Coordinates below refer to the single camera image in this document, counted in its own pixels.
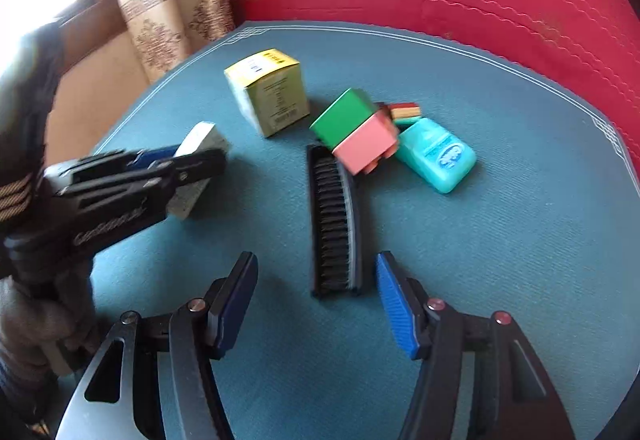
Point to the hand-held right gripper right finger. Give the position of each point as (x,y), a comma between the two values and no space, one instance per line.
(400,310)

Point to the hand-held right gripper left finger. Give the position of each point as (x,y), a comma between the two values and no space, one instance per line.
(235,310)

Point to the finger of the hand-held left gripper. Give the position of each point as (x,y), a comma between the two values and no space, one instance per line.
(200,164)
(155,154)

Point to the white and green barcoded carton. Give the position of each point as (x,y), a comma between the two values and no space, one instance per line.
(200,139)

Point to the yellow and green carton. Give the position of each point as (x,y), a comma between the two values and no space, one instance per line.
(270,89)

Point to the black bristle brush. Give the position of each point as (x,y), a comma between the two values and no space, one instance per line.
(332,220)

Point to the teal dental floss case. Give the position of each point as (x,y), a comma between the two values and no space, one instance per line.
(435,154)

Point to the green and pink toy block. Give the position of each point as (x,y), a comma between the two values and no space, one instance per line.
(360,139)

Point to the rainbow striped eraser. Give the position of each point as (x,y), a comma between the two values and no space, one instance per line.
(406,112)

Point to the person's left hand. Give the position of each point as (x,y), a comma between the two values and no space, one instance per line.
(50,325)

